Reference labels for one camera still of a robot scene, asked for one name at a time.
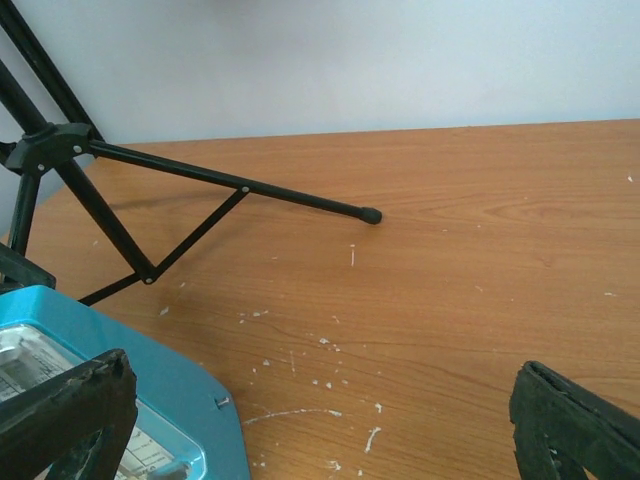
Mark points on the clear plastic metronome cover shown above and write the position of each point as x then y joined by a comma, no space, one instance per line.
156,449

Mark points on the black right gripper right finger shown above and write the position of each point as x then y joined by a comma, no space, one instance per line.
564,431

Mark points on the black music stand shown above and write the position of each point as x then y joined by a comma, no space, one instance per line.
46,147

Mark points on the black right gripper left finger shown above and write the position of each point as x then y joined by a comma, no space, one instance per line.
75,425

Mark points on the blue metronome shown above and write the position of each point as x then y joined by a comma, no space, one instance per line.
181,391

